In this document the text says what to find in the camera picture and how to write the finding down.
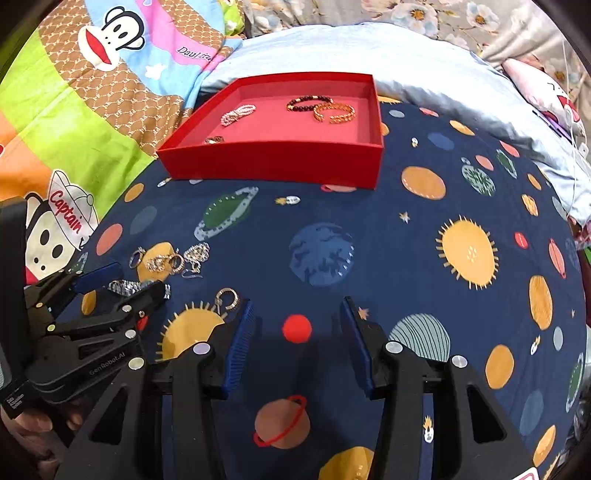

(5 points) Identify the gold braided bangle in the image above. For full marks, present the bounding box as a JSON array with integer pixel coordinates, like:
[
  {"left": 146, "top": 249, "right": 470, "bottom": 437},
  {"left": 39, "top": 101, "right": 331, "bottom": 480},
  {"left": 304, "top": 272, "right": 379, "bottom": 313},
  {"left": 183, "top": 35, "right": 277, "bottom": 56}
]
[{"left": 312, "top": 103, "right": 356, "bottom": 124}]

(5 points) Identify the pink white plush toy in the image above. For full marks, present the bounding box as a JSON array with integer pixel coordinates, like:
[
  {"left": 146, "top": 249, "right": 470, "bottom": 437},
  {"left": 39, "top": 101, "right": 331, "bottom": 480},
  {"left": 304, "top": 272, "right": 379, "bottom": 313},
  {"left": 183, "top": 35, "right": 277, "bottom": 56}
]
[{"left": 502, "top": 59, "right": 586, "bottom": 136}]

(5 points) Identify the grey floral bedsheet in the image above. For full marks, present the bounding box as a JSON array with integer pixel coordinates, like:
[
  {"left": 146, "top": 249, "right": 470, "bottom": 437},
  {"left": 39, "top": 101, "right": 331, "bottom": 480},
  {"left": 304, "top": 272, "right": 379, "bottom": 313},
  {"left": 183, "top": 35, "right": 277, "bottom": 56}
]
[{"left": 238, "top": 0, "right": 590, "bottom": 117}]

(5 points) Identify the silver hoop ring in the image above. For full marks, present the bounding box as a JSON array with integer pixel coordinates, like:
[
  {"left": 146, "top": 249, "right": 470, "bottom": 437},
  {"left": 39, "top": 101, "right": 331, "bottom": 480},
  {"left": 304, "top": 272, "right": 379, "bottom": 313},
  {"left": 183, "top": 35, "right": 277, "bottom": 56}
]
[{"left": 212, "top": 287, "right": 240, "bottom": 317}]

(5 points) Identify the crystal rhinestone brooch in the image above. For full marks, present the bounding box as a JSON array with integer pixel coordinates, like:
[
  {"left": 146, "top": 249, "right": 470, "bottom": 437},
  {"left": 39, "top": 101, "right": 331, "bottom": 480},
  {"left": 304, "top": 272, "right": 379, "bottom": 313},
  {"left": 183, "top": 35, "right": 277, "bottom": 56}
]
[{"left": 145, "top": 255, "right": 171, "bottom": 273}]

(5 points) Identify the navy planet print cloth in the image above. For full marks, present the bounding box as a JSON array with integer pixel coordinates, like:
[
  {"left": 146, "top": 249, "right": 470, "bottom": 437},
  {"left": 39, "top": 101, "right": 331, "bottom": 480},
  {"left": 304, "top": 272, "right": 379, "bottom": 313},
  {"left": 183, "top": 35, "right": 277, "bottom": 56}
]
[{"left": 72, "top": 101, "right": 586, "bottom": 479}]

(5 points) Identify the light blue pillow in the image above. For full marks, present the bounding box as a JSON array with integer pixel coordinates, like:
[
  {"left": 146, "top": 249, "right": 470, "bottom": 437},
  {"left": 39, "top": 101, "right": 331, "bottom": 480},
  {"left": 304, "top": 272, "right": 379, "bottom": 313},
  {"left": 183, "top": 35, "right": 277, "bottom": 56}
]
[{"left": 199, "top": 23, "right": 590, "bottom": 223}]

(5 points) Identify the silver chain watch bracelet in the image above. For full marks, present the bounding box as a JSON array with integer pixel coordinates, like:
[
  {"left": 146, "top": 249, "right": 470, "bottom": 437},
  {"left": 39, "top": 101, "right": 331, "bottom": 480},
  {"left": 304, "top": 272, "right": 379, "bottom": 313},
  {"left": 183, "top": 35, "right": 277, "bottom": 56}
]
[{"left": 106, "top": 279, "right": 172, "bottom": 298}]

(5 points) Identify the black amber bead bracelet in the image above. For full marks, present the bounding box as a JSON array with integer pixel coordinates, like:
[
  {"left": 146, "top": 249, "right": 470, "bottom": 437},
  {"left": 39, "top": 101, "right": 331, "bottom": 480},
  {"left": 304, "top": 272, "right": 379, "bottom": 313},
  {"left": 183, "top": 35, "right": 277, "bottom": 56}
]
[{"left": 285, "top": 94, "right": 335, "bottom": 113}]

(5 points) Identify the red shallow tray box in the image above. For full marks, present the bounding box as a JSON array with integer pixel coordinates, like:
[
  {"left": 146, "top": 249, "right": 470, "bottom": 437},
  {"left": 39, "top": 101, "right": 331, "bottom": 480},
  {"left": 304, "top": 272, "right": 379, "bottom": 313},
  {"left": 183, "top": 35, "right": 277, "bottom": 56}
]
[{"left": 157, "top": 72, "right": 384, "bottom": 190}]

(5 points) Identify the colourful monkey cartoon blanket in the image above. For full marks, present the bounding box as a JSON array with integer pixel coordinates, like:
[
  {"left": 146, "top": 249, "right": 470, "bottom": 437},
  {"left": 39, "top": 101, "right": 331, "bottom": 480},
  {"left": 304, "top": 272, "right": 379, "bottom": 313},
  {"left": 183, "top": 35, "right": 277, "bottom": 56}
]
[{"left": 1, "top": 1, "right": 245, "bottom": 283}]

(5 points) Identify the person's left hand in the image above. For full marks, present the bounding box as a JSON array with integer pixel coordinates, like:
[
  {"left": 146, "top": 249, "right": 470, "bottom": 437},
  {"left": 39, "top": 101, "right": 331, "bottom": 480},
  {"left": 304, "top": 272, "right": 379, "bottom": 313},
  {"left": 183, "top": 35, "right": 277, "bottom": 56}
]
[{"left": 1, "top": 409, "right": 60, "bottom": 479}]

